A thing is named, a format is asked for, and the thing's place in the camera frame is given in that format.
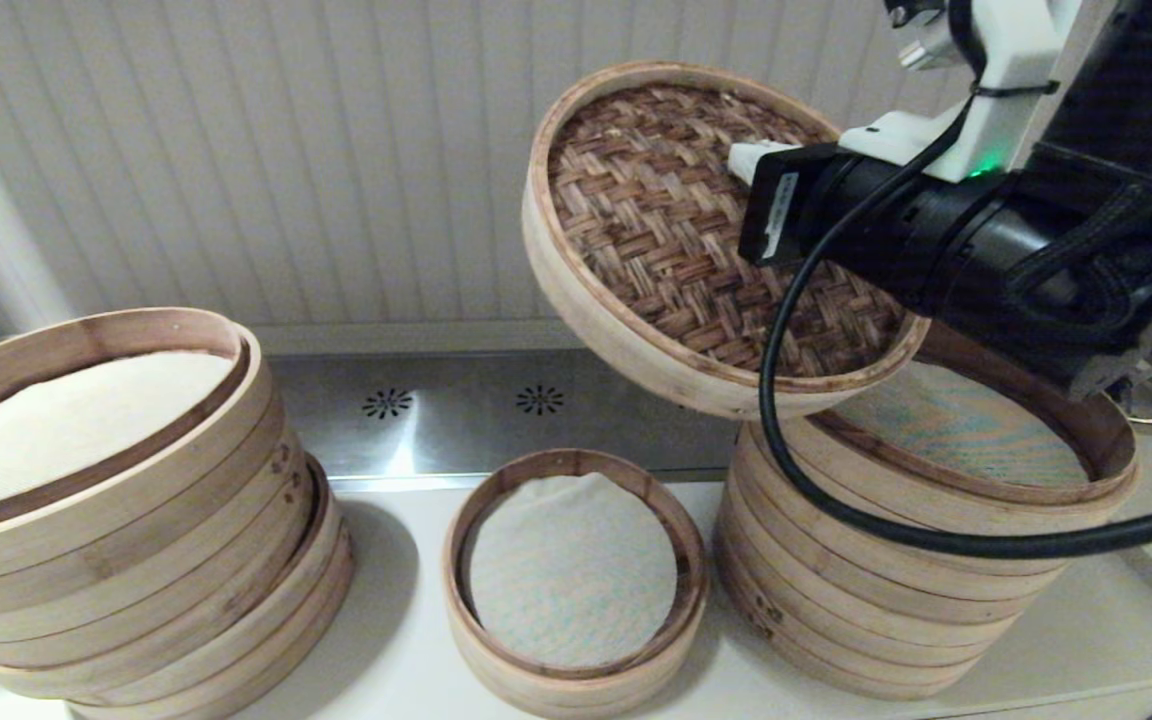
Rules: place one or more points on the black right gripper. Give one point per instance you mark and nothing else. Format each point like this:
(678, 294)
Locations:
(876, 255)

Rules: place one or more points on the woven bamboo steamer lid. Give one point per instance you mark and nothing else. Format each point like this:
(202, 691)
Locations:
(656, 230)

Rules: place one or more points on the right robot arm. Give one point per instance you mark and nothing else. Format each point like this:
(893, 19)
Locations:
(1116, 230)

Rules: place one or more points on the white cloth steamer liner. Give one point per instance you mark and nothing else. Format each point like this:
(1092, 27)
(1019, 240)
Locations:
(976, 430)
(66, 430)
(566, 570)

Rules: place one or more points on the stamped bamboo steamer basket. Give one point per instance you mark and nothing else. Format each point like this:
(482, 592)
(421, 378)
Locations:
(886, 665)

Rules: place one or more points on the wide bamboo steamer basket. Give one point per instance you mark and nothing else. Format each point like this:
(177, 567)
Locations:
(236, 620)

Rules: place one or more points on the steel panel with vent holes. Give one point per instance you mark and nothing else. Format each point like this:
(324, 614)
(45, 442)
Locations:
(456, 440)

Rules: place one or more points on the white mounted wrist camera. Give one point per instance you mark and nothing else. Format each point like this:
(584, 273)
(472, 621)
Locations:
(1011, 60)

